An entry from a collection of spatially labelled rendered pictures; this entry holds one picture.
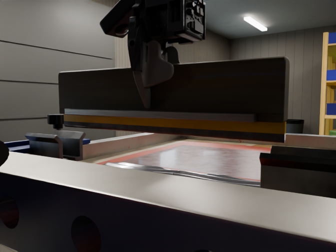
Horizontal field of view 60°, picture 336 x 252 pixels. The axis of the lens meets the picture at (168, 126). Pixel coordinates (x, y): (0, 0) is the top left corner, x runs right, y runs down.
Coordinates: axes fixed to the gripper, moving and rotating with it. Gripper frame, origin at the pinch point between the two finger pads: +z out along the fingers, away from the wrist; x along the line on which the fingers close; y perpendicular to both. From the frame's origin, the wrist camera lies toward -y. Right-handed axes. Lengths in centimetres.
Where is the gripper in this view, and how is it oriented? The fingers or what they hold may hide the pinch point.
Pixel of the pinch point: (151, 99)
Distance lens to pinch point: 43.9
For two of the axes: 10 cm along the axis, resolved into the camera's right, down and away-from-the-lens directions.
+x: 5.1, -0.7, 8.6
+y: 8.6, 0.3, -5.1
